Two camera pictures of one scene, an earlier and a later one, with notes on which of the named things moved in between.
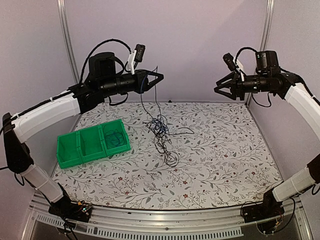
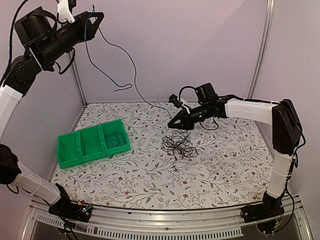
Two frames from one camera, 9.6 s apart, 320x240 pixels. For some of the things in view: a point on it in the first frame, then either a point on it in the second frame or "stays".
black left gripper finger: (159, 75) -> (91, 14)
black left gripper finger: (151, 84) -> (100, 17)
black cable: (161, 133) -> (179, 144)
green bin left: (69, 149) stays
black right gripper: (236, 88) -> (186, 123)
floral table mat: (204, 154) stays
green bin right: (114, 137) stays
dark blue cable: (141, 98) -> (129, 85)
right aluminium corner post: (268, 18) stays
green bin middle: (92, 143) stays
